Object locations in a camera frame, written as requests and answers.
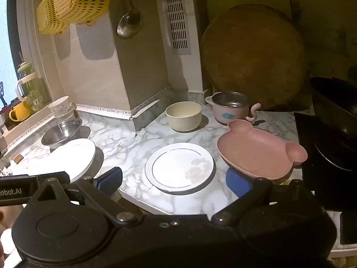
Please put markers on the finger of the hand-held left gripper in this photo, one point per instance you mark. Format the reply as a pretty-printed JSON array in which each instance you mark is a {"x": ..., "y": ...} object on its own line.
[{"x": 55, "y": 177}]

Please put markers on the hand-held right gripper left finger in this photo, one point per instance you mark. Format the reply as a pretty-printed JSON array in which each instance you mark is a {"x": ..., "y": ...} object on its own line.
[{"x": 110, "y": 177}]

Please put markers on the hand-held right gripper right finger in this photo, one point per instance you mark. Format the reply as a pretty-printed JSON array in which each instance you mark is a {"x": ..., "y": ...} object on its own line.
[{"x": 235, "y": 182}]

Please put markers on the plain white plate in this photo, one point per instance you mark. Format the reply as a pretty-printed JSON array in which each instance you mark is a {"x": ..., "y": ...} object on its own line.
[{"x": 75, "y": 156}]

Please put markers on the pink bear-shaped plate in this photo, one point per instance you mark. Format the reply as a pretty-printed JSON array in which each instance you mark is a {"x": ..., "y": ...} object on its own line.
[{"x": 256, "y": 150}]

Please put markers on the steel bowl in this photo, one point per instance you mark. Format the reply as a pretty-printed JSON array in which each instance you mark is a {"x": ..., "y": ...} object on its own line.
[{"x": 61, "y": 134}]

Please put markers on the cream bowl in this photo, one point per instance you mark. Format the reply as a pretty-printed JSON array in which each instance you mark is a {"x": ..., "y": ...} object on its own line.
[{"x": 183, "y": 115}]

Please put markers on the person's left hand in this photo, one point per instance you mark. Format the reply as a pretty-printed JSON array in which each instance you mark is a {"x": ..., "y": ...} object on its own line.
[{"x": 5, "y": 240}]

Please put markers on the brown soap bar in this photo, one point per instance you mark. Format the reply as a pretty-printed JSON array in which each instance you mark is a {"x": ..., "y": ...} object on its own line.
[{"x": 18, "y": 158}]

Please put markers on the white patterned trim strip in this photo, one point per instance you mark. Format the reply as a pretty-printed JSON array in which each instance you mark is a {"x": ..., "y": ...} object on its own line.
[{"x": 111, "y": 112}]

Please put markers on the floral ceramic bowl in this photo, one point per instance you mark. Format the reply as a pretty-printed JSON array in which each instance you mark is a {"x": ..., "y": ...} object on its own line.
[{"x": 59, "y": 107}]

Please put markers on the dark jar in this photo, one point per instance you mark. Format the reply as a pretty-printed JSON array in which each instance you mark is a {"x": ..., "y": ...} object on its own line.
[{"x": 5, "y": 117}]

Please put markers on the yellow mug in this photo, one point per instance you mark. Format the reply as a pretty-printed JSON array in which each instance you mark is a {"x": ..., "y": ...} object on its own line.
[{"x": 19, "y": 111}]

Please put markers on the green glass jar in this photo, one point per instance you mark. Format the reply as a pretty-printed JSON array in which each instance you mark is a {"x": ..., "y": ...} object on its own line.
[{"x": 37, "y": 97}]

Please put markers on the black pan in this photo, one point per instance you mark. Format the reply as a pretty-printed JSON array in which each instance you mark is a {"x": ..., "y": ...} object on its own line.
[{"x": 334, "y": 156}]

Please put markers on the white framed dark device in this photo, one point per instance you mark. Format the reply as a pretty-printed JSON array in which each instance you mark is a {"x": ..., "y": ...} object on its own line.
[{"x": 347, "y": 229}]

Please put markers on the black wok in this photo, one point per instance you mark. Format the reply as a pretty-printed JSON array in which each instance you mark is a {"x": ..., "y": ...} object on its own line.
[{"x": 334, "y": 103}]

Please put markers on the round wooden cutting board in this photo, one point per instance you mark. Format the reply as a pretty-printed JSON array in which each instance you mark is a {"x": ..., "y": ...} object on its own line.
[{"x": 251, "y": 55}]

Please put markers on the window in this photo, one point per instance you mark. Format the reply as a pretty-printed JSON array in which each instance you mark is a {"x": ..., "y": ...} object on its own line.
[{"x": 5, "y": 33}]

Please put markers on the steel ladle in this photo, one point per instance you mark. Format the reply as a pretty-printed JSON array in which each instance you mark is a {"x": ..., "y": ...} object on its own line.
[{"x": 128, "y": 22}]

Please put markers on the small yellow colander basket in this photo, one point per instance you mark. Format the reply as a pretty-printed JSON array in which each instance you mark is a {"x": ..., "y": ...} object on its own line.
[{"x": 47, "y": 19}]

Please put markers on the white vent grille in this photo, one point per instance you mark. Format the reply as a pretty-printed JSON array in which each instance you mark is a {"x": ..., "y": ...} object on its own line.
[{"x": 176, "y": 19}]

